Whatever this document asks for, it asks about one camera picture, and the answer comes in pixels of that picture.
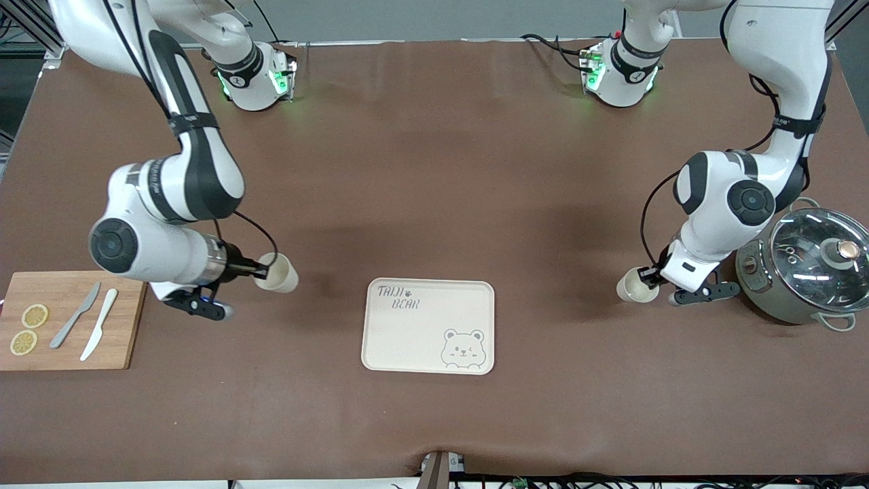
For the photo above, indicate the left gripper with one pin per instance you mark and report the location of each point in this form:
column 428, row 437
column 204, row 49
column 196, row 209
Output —
column 650, row 275

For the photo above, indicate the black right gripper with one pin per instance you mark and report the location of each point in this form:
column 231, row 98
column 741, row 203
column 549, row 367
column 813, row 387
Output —
column 237, row 265

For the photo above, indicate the white IKEA cup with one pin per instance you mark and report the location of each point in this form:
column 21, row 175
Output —
column 282, row 277
column 635, row 291

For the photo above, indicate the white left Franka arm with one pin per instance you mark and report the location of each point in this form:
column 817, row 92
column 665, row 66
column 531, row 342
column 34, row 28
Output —
column 781, row 41

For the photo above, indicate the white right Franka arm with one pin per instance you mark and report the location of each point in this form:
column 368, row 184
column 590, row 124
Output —
column 163, row 255

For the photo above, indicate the pale green electric cooking pot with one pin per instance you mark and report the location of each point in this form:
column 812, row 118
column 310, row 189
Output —
column 760, row 288

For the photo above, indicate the glass pot lid with knob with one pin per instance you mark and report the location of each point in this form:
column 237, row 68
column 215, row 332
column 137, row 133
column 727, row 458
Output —
column 808, row 265

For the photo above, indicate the white plastic knife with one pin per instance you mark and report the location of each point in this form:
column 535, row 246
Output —
column 98, row 326

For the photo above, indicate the cream bear print tray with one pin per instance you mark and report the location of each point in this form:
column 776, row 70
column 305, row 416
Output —
column 414, row 339

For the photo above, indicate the grey plastic knife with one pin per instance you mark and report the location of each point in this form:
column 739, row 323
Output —
column 71, row 319

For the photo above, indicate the brown table cover mat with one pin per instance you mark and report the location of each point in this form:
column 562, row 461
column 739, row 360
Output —
column 434, row 170

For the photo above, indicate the wooden cutting board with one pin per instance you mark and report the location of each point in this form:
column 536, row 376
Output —
column 68, row 353

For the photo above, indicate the yellow lemon slice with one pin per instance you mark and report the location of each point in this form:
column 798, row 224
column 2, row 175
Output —
column 34, row 316
column 24, row 343

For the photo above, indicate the aluminium frame rail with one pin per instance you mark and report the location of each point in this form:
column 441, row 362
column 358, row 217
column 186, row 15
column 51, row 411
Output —
column 353, row 45

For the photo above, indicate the table edge clamp post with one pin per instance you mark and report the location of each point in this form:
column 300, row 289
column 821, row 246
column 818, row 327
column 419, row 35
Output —
column 438, row 472

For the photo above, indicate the aluminium frame corner post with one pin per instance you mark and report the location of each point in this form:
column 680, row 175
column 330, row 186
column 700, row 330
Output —
column 845, row 24

